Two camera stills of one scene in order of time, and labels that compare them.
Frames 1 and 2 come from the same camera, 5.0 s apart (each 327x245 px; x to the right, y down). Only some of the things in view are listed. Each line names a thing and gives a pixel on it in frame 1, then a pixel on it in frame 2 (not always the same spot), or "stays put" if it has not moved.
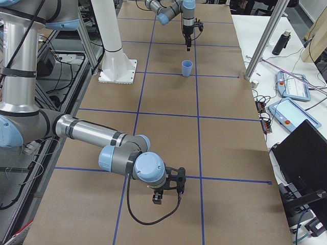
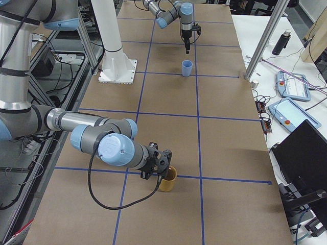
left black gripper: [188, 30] stays put
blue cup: [187, 66] stays put
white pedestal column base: [116, 67] stays put
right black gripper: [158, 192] -> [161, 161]
